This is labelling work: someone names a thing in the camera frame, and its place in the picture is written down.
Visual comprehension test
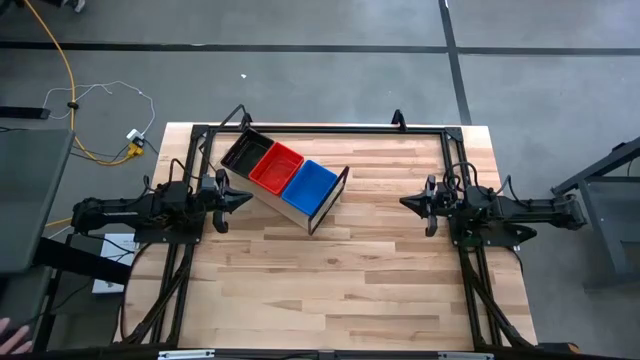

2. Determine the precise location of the silver metal bracket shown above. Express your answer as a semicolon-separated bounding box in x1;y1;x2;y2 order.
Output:
438;351;495;360
158;349;217;360

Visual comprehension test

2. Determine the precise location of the black plastic basket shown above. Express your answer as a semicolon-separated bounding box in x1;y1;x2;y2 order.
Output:
220;127;276;180

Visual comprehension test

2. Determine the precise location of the red plastic basket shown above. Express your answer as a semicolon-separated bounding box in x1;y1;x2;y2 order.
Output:
247;141;306;197

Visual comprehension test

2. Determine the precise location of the wooden shelf with black frame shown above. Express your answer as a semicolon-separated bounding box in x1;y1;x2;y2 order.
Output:
223;165;351;237

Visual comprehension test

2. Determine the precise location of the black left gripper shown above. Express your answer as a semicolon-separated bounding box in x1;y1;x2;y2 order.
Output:
199;168;254;234

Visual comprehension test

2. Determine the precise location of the black metal stand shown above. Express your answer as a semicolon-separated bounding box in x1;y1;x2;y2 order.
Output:
549;134;640;294

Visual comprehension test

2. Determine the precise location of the blue plastic basket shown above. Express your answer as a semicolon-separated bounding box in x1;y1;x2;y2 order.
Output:
280;159;341;218

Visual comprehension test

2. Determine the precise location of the thin white cable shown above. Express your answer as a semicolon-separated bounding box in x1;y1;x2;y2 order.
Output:
41;79;157;139

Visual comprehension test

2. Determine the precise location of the black aluminium table frame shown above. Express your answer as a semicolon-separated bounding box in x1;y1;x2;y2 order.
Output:
115;122;540;354

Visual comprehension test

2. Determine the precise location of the white box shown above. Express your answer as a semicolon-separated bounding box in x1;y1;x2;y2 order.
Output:
91;232;141;295

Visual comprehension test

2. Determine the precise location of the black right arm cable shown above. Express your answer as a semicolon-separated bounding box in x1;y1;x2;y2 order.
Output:
446;160;480;194

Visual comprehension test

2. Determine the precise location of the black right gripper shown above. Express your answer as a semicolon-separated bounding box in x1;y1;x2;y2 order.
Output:
399;174;454;238

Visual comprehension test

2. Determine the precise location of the black wheeled base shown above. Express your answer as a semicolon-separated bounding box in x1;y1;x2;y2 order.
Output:
27;0;90;16

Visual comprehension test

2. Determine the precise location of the thin black bent rod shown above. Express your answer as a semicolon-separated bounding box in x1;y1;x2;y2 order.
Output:
218;103;247;126

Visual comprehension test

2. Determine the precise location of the black flat beam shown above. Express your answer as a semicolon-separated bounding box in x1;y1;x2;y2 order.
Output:
32;235;134;286

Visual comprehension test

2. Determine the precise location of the person's hand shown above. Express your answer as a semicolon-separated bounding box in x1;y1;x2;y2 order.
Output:
0;316;34;356

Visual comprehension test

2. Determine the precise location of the grey flat panel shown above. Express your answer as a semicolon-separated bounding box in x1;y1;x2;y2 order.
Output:
0;128;77;275

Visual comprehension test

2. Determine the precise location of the black floor stand foot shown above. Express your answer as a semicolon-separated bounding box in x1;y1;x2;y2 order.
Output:
0;105;52;121

